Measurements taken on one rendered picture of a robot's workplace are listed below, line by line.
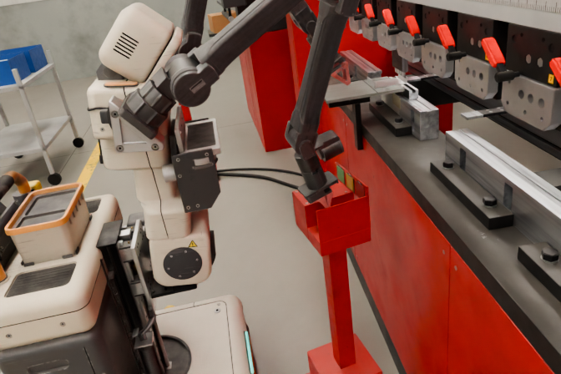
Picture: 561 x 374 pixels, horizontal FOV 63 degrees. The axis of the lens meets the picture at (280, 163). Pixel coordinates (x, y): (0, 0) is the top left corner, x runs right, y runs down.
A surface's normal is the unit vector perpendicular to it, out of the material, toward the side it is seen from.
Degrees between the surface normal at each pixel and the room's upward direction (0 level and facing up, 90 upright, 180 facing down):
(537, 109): 90
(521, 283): 0
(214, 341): 0
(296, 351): 0
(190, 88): 104
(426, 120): 90
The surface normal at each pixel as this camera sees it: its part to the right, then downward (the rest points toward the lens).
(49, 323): 0.18, 0.38
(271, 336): -0.13, -0.90
